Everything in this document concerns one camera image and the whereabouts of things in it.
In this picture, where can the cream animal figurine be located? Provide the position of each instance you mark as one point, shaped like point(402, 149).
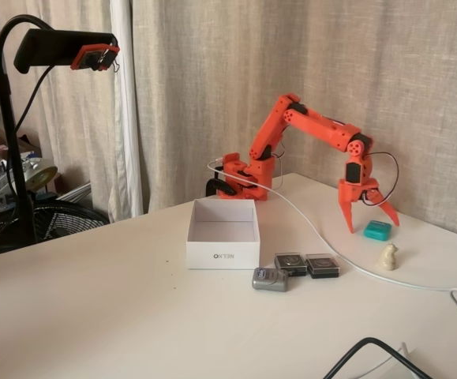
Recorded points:
point(388, 258)

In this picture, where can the orange robot base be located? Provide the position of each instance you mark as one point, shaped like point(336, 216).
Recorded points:
point(232, 166)

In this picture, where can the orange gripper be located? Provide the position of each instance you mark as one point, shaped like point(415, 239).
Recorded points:
point(355, 192)

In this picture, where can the gold lamp shade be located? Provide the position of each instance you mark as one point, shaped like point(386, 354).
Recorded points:
point(42, 175)

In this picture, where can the orange camera module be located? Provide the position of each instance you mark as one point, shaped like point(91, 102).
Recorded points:
point(79, 59)

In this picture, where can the black table clamp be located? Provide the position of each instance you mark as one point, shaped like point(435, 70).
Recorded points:
point(214, 185)

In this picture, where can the black gooseneck stand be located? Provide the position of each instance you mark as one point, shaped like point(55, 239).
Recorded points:
point(10, 118)

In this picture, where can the beige curtain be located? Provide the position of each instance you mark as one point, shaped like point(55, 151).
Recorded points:
point(252, 59)

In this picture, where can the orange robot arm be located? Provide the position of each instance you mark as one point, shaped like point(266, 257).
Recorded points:
point(315, 126)

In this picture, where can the black camera holder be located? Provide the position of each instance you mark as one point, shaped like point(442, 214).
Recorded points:
point(54, 47)

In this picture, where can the brown cardboard box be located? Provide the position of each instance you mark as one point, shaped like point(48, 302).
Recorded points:
point(31, 148)

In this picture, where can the silver tin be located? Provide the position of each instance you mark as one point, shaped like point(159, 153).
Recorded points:
point(269, 281)

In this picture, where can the black box with clear lid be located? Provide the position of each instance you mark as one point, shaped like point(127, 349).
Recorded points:
point(291, 262)
point(323, 266)

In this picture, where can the camera on black gooseneck stand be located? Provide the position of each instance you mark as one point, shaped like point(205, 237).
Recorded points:
point(94, 138)

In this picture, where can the white cardboard box bin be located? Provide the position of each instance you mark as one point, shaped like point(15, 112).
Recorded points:
point(222, 256)

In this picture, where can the green cube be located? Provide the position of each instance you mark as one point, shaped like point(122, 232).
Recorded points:
point(376, 231)

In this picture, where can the black fan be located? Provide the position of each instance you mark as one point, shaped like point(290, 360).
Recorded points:
point(66, 221)

